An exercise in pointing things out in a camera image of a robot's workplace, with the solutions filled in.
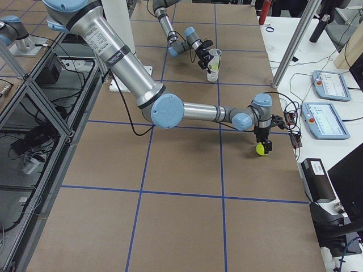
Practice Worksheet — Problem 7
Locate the clear plastic tennis ball can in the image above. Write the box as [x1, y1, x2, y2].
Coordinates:
[206, 48, 222, 82]

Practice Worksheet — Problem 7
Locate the blue teach pendant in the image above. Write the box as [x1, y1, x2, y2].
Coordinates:
[301, 102, 350, 140]
[312, 70, 351, 102]

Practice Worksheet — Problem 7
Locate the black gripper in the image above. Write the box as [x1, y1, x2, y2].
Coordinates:
[254, 126, 272, 155]
[195, 46, 216, 70]

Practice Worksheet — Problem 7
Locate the near blue teach pendant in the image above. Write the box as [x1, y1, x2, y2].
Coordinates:
[301, 102, 350, 140]

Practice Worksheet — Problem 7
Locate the Wilson 3 yellow tennis ball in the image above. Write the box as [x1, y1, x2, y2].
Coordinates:
[256, 142, 267, 156]

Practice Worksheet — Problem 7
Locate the aluminium frame rack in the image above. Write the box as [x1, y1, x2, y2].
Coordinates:
[1, 34, 102, 271]

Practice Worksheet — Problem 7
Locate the red cylinder tube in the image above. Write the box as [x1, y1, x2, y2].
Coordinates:
[259, 0, 272, 26]

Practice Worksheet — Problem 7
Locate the aluminium frame post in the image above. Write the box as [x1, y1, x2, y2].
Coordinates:
[271, 0, 321, 89]

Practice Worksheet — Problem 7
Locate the Roland Garros yellow tennis ball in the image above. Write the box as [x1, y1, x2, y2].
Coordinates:
[208, 56, 220, 73]

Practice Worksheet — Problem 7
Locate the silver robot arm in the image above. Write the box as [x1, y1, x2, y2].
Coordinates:
[153, 0, 213, 74]
[44, 1, 273, 156]

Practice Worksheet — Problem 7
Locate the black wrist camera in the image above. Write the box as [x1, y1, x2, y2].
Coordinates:
[201, 40, 213, 49]

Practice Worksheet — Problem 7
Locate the black box with label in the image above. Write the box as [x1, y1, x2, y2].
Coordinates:
[301, 158, 336, 203]

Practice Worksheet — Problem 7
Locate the far blue teach pendant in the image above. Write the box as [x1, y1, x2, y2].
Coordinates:
[312, 70, 351, 102]

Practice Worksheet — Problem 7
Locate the black monitor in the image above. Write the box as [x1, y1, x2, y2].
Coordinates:
[328, 144, 362, 220]

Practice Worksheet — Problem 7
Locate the black bottle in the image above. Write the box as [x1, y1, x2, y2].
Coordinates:
[309, 14, 331, 43]

